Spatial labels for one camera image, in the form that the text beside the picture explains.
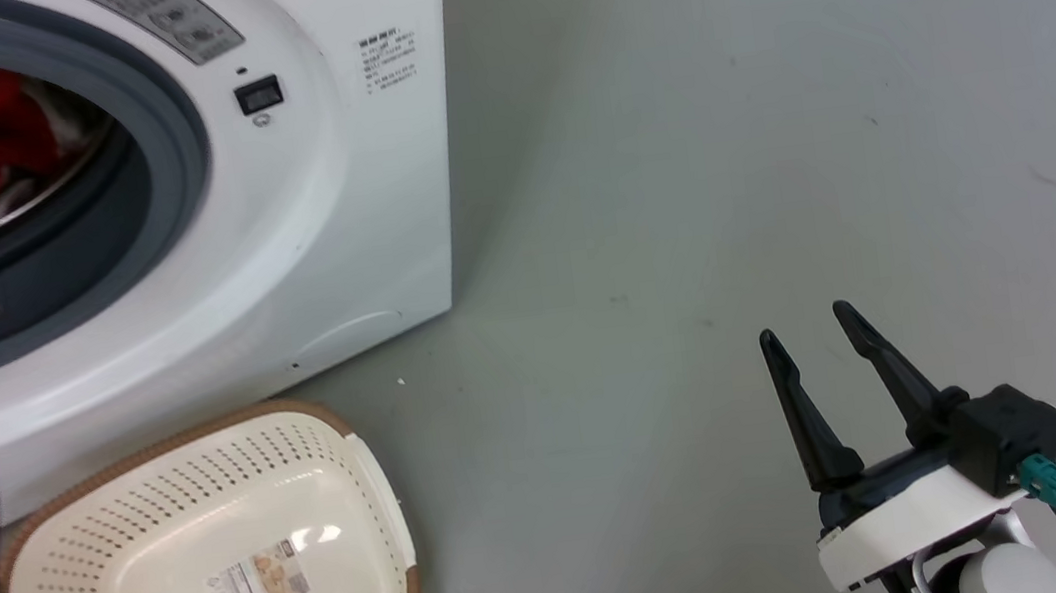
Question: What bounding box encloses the basket product sticker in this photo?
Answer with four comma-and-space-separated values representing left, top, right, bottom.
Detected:
203, 537, 312, 593

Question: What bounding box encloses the white grey garment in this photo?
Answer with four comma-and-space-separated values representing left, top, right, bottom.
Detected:
0, 70, 130, 247

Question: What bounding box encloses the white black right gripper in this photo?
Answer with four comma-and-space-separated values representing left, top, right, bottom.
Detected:
755, 280, 1038, 593

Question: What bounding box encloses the black door latch socket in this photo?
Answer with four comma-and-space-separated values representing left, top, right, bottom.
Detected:
231, 73, 288, 120

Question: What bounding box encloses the printed washer spec label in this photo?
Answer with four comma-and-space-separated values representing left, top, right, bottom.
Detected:
354, 23, 424, 97

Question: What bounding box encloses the white front-load washing machine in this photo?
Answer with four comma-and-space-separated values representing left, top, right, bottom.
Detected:
0, 0, 508, 545

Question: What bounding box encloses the grey washer control panel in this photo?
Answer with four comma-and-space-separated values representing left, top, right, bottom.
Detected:
73, 0, 249, 81

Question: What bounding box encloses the grey rubber door gasket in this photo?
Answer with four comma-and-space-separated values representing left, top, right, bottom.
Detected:
0, 0, 238, 378

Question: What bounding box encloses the cream perforated laundry basket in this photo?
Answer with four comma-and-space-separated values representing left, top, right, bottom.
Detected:
0, 384, 425, 593

